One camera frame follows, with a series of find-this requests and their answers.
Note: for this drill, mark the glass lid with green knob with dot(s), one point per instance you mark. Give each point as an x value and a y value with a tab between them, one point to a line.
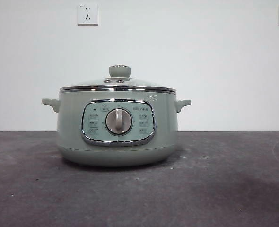
119	71

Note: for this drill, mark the pale green electric cooking pot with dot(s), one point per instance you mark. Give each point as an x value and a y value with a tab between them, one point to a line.
71	132

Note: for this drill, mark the white wall socket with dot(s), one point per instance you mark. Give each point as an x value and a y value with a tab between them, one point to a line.
87	14

